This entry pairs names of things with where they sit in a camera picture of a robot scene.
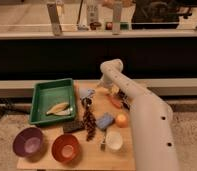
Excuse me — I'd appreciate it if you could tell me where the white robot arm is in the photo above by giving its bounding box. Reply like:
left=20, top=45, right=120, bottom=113
left=100, top=59, right=180, bottom=171

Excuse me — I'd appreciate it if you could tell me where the yellow banana in tray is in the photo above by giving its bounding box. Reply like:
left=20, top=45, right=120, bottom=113
left=46, top=102, right=70, bottom=116

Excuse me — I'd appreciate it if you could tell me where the green plastic tray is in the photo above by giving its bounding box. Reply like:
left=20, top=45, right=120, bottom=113
left=29, top=78, right=77, bottom=126

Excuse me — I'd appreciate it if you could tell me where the blue sponge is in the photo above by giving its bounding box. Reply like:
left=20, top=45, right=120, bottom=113
left=96, top=113, right=114, bottom=130

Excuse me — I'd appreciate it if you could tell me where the orange round fruit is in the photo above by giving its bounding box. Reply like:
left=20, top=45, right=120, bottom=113
left=115, top=114, right=128, bottom=128

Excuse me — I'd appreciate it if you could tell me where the wooden board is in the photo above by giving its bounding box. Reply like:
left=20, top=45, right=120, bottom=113
left=17, top=81, right=135, bottom=171

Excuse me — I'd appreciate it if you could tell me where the white cup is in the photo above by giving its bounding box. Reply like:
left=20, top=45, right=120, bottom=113
left=106, top=131, right=123, bottom=151

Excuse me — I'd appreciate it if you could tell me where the dark rectangular block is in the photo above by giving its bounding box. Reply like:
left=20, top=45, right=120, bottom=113
left=63, top=121, right=84, bottom=133

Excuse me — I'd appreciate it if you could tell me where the small metal fork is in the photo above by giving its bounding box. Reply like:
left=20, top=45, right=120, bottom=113
left=100, top=129, right=107, bottom=151

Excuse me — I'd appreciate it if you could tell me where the orange bowl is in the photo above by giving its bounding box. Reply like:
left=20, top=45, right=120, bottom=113
left=52, top=134, right=80, bottom=163

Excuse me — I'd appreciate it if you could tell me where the black machine in background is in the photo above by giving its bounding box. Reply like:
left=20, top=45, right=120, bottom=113
left=131, top=0, right=192, bottom=30

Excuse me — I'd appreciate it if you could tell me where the white bottle in background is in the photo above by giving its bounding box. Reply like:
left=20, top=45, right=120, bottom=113
left=86, top=0, right=99, bottom=26

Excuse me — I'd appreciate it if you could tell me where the purple bowl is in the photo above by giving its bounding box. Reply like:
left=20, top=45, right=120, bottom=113
left=13, top=127, right=43, bottom=157

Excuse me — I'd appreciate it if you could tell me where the right metal post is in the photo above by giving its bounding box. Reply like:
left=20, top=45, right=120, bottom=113
left=112, top=1, right=122, bottom=35

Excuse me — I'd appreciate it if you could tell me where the metal post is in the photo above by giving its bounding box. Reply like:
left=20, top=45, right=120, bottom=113
left=47, top=2, right=62, bottom=36
left=112, top=1, right=122, bottom=35

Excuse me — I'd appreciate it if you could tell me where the left metal post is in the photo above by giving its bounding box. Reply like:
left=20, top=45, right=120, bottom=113
left=47, top=2, right=62, bottom=36

